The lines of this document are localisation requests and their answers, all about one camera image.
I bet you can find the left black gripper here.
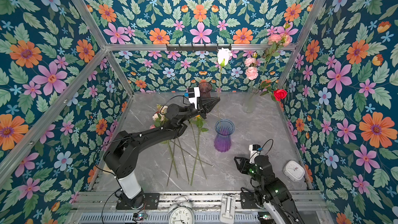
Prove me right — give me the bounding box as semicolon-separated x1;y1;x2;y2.
178;94;218;123

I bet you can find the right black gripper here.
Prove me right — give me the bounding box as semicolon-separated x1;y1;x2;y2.
233;156;264;187

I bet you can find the orange rose flower stem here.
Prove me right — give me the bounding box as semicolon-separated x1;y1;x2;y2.
190;116;208;186

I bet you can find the purple glass vase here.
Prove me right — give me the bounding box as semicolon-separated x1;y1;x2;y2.
214;119;235;152

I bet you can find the clear ribbed glass vase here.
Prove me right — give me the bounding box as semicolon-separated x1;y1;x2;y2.
243;87;259;114

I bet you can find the white rosebud flower stem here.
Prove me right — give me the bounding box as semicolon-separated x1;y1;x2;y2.
216;48;233;122

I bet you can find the cream rose flower bunch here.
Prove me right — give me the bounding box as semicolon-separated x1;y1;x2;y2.
150;105;190;186

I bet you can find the pink carnation flower stem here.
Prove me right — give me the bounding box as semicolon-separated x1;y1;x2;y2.
244;52;259;80

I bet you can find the red rose flower stem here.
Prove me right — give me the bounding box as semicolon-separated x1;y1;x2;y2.
260;80;288;102

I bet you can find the pink bud flower stem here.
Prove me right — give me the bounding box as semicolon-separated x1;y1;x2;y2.
259;22;297;86

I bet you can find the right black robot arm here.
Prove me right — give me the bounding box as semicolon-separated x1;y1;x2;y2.
234;155;304;224

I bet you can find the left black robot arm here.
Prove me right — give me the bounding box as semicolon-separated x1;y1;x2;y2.
103;97;220;208

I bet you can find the dark maroon glass vase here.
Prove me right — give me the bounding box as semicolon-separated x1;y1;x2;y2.
198;82;212;98

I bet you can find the white alarm clock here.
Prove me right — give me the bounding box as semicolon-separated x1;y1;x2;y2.
168;201;195;224

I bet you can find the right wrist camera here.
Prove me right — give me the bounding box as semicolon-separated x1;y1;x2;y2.
249;144;262;164

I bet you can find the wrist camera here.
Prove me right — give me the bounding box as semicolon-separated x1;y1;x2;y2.
186;87;201;110
249;144;262;164

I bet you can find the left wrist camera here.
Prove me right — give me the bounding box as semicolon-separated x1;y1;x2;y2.
186;87;201;110

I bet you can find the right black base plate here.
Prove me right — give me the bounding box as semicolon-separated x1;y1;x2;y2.
240;191;260;209

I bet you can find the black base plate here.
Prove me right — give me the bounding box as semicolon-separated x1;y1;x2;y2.
116;192;160;210
240;191;260;209

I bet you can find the white clamp bracket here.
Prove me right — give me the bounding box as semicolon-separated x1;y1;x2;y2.
220;195;236;224

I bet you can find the black hook rail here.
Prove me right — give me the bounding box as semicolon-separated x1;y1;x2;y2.
166;44;232;52

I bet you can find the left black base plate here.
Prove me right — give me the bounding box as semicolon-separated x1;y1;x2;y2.
116;192;160;210

